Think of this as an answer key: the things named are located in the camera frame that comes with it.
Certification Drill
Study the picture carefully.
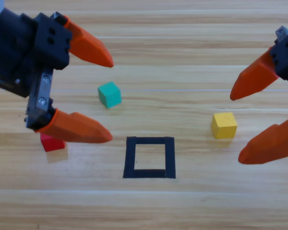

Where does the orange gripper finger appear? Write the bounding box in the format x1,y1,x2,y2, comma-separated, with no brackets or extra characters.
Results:
63,15,115,69
35,108,114,144
238,114,288,165

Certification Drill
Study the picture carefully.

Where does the red wooden cube block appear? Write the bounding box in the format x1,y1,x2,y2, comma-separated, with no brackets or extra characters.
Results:
40,133,66,153

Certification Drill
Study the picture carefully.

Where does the green wooden cube block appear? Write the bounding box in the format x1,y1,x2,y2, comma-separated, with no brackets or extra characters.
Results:
97,81,122,109

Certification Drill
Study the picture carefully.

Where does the yellow wooden cube block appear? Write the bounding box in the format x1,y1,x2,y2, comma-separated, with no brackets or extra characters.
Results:
211,112,238,140

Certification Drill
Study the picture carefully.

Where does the black tape square outline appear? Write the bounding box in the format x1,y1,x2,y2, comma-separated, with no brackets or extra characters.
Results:
122,136,177,179

